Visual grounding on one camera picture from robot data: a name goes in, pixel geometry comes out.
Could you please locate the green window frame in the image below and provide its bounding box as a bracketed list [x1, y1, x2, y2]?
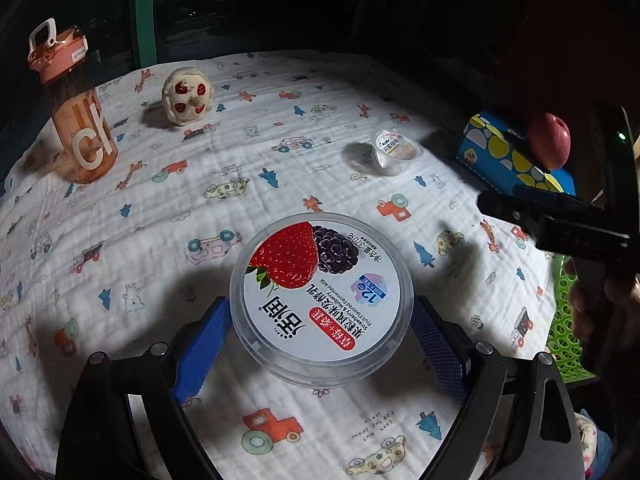
[134, 0, 157, 69]

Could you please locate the white lidded yogurt tub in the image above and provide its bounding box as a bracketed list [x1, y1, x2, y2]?
[229, 212, 416, 387]

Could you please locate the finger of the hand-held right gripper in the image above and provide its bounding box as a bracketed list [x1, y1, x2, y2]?
[476, 191, 548, 236]
[512, 184, 592, 214]

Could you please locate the red apple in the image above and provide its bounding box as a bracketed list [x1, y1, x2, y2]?
[525, 112, 572, 171]

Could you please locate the floral printed cloth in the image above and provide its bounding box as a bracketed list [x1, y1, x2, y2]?
[575, 409, 615, 480]

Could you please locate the small clear jelly cup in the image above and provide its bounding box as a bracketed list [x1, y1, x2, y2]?
[371, 129, 424, 177]

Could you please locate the blue patterned cardboard box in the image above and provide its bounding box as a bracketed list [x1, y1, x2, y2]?
[454, 111, 579, 197]

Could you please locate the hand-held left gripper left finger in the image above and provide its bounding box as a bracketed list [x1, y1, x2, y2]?
[57, 296, 231, 480]

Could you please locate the person's right hand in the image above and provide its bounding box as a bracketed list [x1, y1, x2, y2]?
[569, 260, 640, 347]

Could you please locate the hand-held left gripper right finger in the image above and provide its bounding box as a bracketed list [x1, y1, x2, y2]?
[410, 295, 583, 480]

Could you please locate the printed cartoon blanket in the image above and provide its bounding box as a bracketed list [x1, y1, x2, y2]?
[0, 52, 587, 480]

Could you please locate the cream plush toy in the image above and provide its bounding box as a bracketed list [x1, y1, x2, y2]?
[161, 66, 216, 126]

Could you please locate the green plastic mesh basket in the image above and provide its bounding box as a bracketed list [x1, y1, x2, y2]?
[545, 254, 599, 382]

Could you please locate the pink water bottle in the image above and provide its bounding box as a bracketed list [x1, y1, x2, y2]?
[27, 18, 120, 185]

